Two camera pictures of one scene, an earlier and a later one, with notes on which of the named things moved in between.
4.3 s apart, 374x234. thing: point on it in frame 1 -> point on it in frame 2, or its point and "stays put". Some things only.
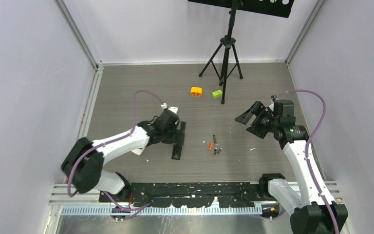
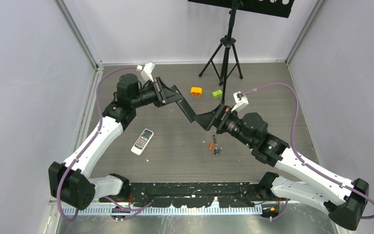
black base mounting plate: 233,194 stays put
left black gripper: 179,137 -> 163,94
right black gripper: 258,109 -> 217,118
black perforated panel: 282,8 stays put
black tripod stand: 225,59 stays put
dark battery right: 219,151 stays put
